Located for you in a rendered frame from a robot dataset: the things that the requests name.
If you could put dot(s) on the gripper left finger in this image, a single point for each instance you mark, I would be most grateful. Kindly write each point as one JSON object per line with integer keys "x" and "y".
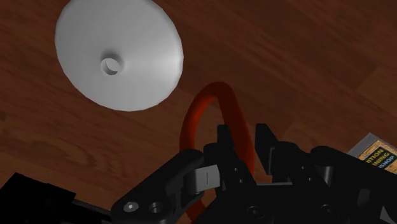
{"x": 173, "y": 173}

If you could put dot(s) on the grey book with yellow label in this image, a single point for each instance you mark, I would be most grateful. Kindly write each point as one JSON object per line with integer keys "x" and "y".
{"x": 379, "y": 152}

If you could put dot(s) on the white round disc with hole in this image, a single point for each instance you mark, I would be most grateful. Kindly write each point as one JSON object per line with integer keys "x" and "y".
{"x": 133, "y": 37}

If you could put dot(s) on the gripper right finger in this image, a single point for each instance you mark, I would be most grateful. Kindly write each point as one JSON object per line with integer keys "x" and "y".
{"x": 344, "y": 173}

